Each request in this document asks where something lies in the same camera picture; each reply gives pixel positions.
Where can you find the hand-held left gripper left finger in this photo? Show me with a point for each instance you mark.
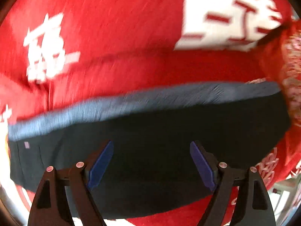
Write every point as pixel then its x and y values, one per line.
pixel 100 164

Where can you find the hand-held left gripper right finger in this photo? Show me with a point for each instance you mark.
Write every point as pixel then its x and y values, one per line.
pixel 202 164

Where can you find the black pants with patterned waistband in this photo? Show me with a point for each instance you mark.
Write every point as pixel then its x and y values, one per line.
pixel 150 141

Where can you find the red printed blanket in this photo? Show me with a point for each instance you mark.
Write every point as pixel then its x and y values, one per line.
pixel 131 40

